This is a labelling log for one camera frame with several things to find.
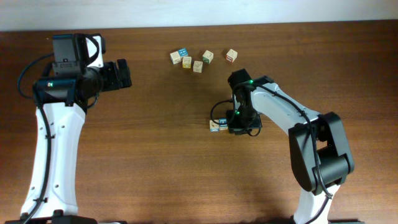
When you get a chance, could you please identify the blue number 5 block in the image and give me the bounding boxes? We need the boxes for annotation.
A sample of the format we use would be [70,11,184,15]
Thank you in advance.
[218,118,228,131]

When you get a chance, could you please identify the red number wood block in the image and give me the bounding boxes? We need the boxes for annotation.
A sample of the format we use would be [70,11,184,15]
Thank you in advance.
[209,120,220,132]

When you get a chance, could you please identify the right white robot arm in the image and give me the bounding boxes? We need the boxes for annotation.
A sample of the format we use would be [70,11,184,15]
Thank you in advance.
[228,70,354,223]

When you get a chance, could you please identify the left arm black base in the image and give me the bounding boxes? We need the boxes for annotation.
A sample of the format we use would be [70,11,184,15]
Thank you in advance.
[4,210,99,224]

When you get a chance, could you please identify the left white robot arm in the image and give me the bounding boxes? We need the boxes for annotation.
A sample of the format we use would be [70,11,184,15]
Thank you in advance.
[20,59,132,222]

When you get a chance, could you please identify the wood block blue side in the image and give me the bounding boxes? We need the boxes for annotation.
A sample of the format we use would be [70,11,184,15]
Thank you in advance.
[170,51,181,65]

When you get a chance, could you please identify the blue top wood block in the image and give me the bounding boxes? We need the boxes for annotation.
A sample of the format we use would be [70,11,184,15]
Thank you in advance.
[178,48,188,58]

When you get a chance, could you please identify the yellow letter K block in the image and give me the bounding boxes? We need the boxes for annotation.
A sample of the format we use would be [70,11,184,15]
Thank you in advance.
[182,56,192,68]

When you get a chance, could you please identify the far red wood block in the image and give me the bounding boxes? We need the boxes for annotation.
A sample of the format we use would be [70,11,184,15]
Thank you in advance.
[226,49,238,63]

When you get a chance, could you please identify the wood block red E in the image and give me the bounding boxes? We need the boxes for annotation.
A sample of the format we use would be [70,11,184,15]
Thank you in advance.
[192,60,203,73]

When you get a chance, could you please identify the green letter N block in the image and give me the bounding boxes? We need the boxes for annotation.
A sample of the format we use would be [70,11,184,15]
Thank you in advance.
[202,50,214,64]

